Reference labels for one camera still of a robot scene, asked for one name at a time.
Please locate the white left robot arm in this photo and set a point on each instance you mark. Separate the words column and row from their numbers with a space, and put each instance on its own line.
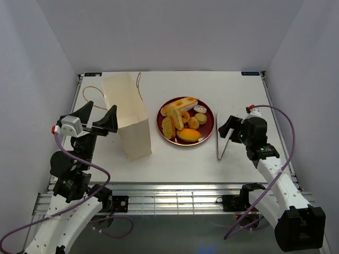
column 73, row 202

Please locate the white frosted small donut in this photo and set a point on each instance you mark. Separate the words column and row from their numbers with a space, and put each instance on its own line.
column 200, row 109

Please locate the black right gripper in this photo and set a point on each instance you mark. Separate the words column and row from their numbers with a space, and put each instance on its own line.
column 233, row 123

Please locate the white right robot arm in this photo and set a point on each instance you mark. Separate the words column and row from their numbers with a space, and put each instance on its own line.
column 297, row 224

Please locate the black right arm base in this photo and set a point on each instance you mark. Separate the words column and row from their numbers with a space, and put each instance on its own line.
column 240, row 202

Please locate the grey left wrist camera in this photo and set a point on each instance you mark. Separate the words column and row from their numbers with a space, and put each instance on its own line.
column 69, row 126

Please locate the seeded bread slice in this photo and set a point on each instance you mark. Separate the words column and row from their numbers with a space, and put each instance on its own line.
column 167, row 128

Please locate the dark red round plate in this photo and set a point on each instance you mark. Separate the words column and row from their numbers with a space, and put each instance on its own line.
column 205, row 129

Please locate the long toasted bread loaf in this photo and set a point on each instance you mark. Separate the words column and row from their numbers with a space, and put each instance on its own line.
column 183, row 104

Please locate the orange glazed donut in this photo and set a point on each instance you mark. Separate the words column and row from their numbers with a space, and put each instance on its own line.
column 185, row 116

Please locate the aluminium table frame rail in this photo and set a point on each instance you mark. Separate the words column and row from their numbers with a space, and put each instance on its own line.
column 180, row 180

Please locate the small round brown bun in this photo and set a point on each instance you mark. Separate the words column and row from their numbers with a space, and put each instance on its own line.
column 193, row 123

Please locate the metal serving tongs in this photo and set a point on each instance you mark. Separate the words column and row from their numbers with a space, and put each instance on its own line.
column 221, row 119

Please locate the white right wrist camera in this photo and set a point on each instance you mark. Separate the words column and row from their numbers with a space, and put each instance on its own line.
column 252, row 111

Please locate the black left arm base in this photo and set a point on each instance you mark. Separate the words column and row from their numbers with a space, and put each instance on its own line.
column 119, row 203

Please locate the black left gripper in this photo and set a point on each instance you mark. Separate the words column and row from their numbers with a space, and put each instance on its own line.
column 109, row 122

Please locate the cream paper bag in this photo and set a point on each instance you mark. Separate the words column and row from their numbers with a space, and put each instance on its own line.
column 122, row 90

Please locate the orange oval bun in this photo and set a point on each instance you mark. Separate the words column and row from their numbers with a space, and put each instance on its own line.
column 188, row 135

